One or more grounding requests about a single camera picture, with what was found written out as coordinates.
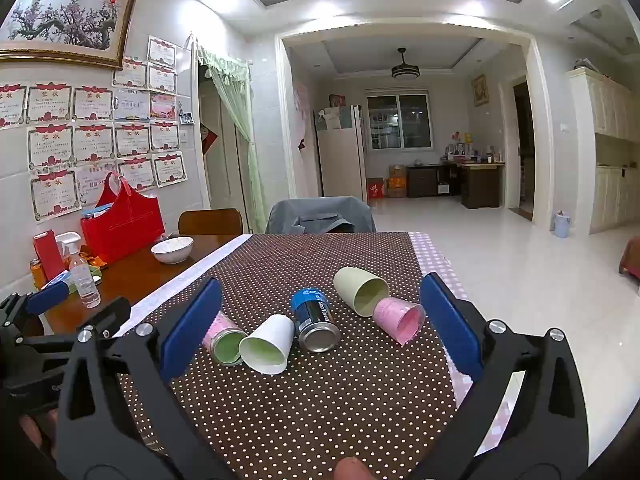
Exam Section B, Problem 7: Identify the clear spray bottle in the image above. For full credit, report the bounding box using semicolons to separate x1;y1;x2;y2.
56;232;102;309

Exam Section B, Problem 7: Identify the dark wooden desk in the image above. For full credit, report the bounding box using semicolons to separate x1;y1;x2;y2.
405;159;506;210

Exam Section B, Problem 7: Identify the ceiling lamp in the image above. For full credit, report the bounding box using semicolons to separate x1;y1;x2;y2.
390;48;420;81

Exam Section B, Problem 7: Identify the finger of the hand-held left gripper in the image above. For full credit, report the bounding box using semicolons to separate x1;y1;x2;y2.
0;281;70;341
15;296;132;357

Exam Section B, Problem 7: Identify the pale green cup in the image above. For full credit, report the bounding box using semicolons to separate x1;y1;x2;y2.
333;266;391;317

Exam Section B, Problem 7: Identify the brown polka-dot tablecloth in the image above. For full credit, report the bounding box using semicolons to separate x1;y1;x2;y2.
117;231;474;480

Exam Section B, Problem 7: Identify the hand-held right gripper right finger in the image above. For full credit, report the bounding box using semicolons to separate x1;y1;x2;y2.
407;274;589;480

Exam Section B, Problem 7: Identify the green door curtain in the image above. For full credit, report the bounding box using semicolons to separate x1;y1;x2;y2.
197;44;267;234

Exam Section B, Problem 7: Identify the pink cup green inside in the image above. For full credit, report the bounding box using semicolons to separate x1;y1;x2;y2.
201;310;249;367

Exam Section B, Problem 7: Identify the window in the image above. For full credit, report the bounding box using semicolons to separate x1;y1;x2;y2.
366;92;434;151

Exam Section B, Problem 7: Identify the blue drink can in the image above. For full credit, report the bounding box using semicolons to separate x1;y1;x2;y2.
290;287;342;354

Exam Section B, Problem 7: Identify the framed blossom painting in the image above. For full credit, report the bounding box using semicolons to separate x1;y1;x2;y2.
0;0;139;71

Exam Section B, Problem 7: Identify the wooden table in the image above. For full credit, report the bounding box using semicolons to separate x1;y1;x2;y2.
30;233;252;337

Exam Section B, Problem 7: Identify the white wall cabinet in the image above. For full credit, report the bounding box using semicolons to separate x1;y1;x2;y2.
566;66;640;235

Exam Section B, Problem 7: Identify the red tote bag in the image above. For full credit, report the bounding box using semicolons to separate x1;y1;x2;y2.
80;172;166;265

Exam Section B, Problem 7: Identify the group of wall certificates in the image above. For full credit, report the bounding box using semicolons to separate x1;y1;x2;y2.
0;35;190;224

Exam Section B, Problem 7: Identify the white bowl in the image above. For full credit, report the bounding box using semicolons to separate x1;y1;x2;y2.
151;236;195;265

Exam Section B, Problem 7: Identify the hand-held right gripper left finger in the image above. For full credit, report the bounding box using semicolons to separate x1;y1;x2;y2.
56;278;236;480

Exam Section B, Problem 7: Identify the pink checked tablecloth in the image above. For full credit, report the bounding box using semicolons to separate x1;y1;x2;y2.
407;231;531;461

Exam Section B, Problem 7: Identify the person's right hand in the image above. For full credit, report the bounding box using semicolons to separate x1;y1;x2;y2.
333;457;374;480

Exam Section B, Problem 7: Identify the grey jacket on chair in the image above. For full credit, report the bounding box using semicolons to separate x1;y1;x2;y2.
265;196;377;235

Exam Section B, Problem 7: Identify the wooden chair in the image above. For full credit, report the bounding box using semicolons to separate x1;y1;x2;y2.
178;208;245;236

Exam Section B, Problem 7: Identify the white refrigerator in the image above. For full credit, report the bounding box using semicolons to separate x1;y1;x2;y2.
314;104;369;204

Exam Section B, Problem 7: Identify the white cup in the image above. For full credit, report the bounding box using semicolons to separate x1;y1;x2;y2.
238;314;295;375

